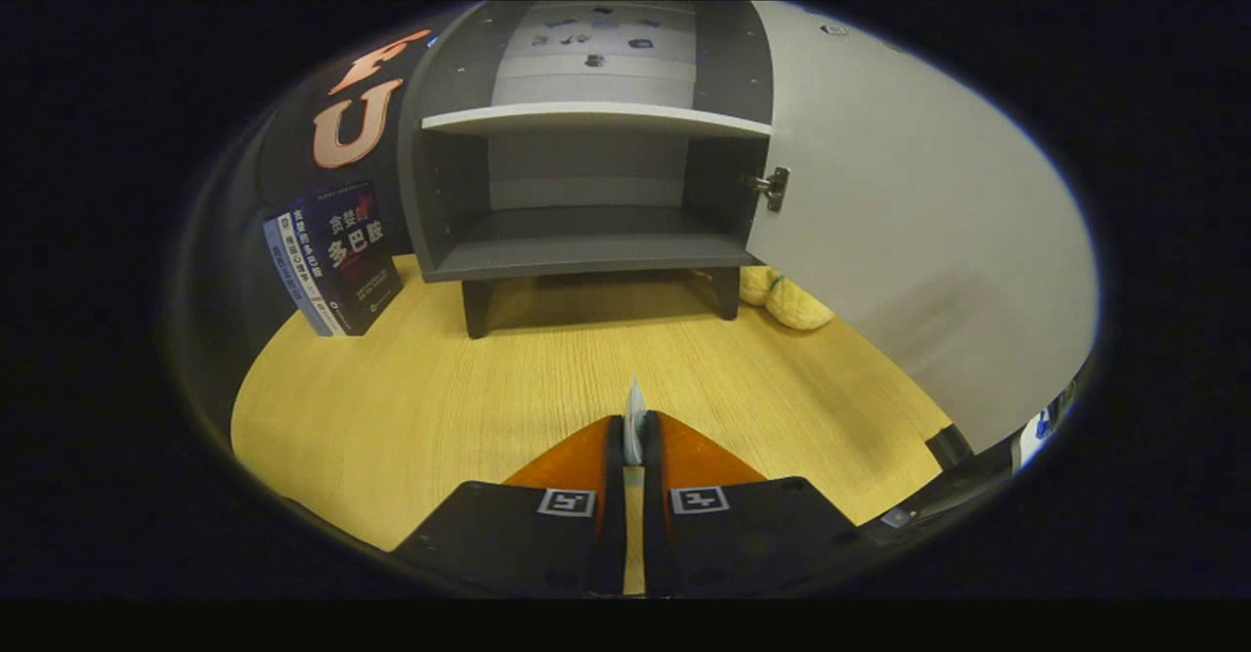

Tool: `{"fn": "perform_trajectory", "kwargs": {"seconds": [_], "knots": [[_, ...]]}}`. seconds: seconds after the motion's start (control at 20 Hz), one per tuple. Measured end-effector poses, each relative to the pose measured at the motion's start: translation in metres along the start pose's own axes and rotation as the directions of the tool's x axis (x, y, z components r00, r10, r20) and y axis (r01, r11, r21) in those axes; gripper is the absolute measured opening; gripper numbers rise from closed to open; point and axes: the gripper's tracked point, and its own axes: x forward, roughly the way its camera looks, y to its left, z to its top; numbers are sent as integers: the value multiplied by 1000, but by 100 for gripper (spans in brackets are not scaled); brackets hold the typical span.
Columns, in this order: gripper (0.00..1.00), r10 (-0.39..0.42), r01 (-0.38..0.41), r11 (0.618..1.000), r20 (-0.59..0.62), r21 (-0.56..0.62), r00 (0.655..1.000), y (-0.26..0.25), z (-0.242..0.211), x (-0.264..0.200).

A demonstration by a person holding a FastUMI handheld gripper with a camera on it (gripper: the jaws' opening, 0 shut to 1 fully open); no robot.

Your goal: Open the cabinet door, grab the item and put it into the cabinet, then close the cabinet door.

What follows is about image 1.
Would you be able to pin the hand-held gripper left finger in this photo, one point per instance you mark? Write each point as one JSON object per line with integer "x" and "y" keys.
{"x": 611, "y": 535}

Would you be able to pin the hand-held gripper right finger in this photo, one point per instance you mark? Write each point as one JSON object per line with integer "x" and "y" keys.
{"x": 655, "y": 535}

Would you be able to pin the small clear blue cup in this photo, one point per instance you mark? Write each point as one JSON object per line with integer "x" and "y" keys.
{"x": 634, "y": 427}

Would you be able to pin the white cabinet door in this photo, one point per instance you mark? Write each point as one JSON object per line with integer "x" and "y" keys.
{"x": 928, "y": 241}

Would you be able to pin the yellow plush toy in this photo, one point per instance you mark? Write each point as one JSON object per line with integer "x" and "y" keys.
{"x": 797, "y": 308}

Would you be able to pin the dark grey cabinet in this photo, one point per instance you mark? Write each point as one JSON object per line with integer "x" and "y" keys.
{"x": 586, "y": 241}

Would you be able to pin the metal door hinge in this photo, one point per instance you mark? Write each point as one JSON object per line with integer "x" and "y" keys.
{"x": 775, "y": 188}

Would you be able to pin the dark blue book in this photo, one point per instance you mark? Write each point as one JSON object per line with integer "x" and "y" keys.
{"x": 357, "y": 261}

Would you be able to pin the white cabinet shelf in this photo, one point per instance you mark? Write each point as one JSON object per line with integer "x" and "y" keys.
{"x": 596, "y": 119}

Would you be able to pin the white spine book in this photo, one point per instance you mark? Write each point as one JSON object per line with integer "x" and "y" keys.
{"x": 296, "y": 261}

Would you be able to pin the light blue spine book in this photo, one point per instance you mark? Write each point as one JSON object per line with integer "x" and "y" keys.
{"x": 279, "y": 266}

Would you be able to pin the black backdrop cloth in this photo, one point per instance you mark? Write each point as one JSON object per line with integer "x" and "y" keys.
{"x": 283, "y": 144}

